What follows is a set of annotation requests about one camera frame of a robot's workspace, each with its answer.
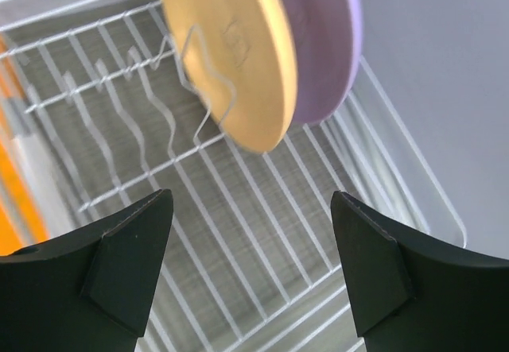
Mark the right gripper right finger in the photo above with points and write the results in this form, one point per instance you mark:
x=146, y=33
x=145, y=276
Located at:
x=412, y=292

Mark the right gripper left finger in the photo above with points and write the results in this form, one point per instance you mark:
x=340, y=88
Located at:
x=90, y=289

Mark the yellow plate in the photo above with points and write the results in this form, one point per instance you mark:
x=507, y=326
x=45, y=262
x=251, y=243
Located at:
x=240, y=56

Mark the white wire dish rack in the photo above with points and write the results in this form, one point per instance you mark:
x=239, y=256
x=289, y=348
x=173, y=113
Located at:
x=97, y=119

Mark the orange folder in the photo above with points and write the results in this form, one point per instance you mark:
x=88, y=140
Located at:
x=23, y=221

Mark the purple plate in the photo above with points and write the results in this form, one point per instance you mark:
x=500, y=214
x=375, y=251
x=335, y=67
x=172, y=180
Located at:
x=328, y=39

